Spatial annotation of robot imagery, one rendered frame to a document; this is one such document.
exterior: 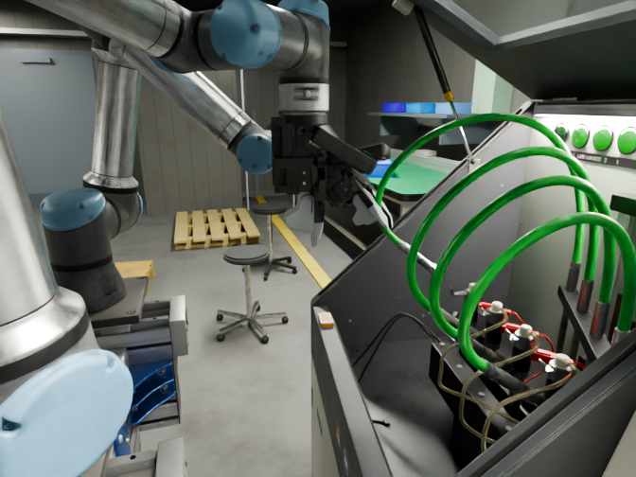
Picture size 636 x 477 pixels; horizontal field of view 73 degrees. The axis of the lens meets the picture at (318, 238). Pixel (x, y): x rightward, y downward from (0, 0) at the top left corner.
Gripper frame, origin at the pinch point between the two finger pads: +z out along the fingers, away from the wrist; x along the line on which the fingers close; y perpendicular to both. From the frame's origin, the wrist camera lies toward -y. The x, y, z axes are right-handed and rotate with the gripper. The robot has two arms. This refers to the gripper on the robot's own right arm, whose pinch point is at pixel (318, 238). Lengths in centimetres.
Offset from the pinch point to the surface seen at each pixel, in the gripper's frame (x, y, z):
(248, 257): -185, 17, 69
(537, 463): 35.0, -18.6, 15.2
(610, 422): 35.0, -26.4, 10.9
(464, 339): 24.6, -14.5, 5.9
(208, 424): -105, 37, 123
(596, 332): 16.7, -40.3, 11.6
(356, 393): 4.8, -6.2, 27.7
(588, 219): 24.6, -28.2, -8.7
